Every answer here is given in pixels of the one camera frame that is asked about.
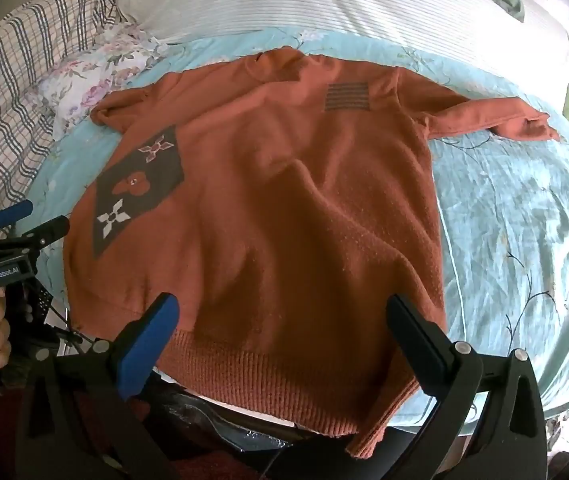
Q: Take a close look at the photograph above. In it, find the white floral bed sheet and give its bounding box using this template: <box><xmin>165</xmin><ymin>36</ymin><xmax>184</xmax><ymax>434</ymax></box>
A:
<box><xmin>509</xmin><ymin>0</ymin><xmax>569</xmax><ymax>161</ymax></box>

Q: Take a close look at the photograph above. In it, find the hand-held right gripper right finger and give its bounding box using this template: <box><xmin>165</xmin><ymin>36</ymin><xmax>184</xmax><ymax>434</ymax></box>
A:
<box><xmin>386</xmin><ymin>294</ymin><xmax>548</xmax><ymax>480</ymax></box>

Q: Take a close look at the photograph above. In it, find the clear plastic bag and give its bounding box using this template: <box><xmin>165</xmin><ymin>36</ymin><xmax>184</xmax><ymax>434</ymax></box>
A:
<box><xmin>154</xmin><ymin>370</ymin><xmax>315</xmax><ymax>461</ymax></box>

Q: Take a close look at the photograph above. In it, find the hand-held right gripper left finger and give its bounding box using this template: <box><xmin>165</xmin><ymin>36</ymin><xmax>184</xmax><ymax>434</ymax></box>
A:
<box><xmin>14</xmin><ymin>292</ymin><xmax>180</xmax><ymax>480</ymax></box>

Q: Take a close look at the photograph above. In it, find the plaid cloth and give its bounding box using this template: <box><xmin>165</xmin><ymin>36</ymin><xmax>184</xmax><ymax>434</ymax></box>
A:
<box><xmin>0</xmin><ymin>0</ymin><xmax>130</xmax><ymax>221</ymax></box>

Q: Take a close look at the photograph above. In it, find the white floral pillow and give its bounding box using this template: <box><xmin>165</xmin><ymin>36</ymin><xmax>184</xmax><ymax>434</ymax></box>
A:
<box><xmin>39</xmin><ymin>22</ymin><xmax>175</xmax><ymax>141</ymax></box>

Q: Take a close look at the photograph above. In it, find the orange knit sweater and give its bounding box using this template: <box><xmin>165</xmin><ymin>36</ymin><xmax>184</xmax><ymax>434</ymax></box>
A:
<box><xmin>63</xmin><ymin>47</ymin><xmax>560</xmax><ymax>460</ymax></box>

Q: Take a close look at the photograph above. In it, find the light blue floral bed sheet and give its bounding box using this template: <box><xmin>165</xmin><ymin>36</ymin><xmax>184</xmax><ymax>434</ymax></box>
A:
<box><xmin>29</xmin><ymin>25</ymin><xmax>569</xmax><ymax>441</ymax></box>

